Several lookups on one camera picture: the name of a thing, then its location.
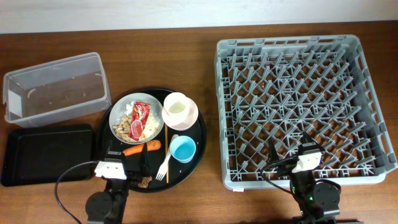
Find red snack wrapper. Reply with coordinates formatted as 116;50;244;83
129;101;150;141

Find light blue cup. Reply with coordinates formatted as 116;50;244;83
170;136;197;164

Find brown food scrap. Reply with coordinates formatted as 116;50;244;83
138;177;152;189

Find pink bowl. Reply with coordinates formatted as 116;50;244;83
162;98;199;131

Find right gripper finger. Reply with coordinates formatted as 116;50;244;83
302;131;317;145
268;138;279;164

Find cream white cup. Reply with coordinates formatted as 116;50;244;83
164;92;190;119

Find wooden chopstick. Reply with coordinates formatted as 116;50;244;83
165;124;169;184

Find white plastic fork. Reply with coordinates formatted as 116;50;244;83
155;134;178;181

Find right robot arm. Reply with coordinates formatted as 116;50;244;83
260;132;341;224

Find round black tray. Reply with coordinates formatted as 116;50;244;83
96;87;208;194

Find clear plastic bin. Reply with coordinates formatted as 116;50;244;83
2;52;111;128

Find orange carrot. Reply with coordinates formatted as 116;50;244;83
123;140;161;156

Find grey dishwasher rack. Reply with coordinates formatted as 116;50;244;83
215;34;397;191

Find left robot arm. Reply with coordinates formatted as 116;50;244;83
85;143;151;223

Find black rectangular tray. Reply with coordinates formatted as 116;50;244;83
1;124;94;187

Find grey plate with rice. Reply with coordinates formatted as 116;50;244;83
109;93;164;144

